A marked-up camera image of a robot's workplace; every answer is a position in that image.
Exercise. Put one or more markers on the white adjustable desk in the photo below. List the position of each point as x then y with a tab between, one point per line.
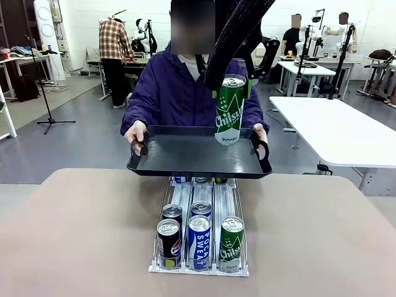
309	68

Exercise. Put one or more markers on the person's left hand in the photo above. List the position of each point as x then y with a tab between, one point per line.
261	133

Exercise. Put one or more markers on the black and white humanoid robot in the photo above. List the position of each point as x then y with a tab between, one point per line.
140	28

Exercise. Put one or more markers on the green Chilsung Cider can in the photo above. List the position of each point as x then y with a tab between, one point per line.
201	179
229	117
232	244

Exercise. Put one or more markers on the person in black shirt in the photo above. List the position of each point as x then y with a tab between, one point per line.
290	40

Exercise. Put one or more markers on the black plastic serving tray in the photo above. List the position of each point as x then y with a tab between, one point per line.
191	154

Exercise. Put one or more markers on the large white table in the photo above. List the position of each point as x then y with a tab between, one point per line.
334	130

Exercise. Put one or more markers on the black backpack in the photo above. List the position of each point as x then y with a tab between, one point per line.
380	54

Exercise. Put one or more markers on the person's right forearm navy sleeve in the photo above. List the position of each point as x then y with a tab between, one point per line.
131	117

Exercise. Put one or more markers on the black bag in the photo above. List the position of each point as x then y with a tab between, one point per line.
26	89

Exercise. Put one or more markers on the blue Pocari Sweat can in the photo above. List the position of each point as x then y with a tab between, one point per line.
201	208
199	244
178	179

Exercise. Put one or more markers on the black Pepsi can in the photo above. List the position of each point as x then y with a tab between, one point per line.
169	244
172	211
221	180

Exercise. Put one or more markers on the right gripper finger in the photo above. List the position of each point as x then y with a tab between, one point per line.
215	94
252	85

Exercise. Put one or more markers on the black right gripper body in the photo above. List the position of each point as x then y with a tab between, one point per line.
252	40

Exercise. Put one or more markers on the clear acrylic can rack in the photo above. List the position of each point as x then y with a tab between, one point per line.
229	198

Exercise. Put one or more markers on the silver and black thermos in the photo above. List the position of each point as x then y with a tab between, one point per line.
323	170

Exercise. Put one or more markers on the cluttered white side table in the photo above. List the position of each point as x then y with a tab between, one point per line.
28	58

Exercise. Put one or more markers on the person's right hand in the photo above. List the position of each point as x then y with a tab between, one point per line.
136	133

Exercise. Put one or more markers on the person's left forearm navy sleeve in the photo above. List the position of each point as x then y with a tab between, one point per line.
258	111

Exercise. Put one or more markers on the thick black tripod pole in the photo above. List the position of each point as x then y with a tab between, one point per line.
342	62

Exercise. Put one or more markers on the white tower air conditioner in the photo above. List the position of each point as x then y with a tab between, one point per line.
46	31

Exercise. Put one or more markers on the person in plaid shirt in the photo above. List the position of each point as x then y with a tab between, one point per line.
113	43

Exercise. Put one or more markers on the thin black tripod stand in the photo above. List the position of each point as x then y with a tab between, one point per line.
51	121

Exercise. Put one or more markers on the person in navy jacket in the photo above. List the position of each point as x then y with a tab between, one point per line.
167	92

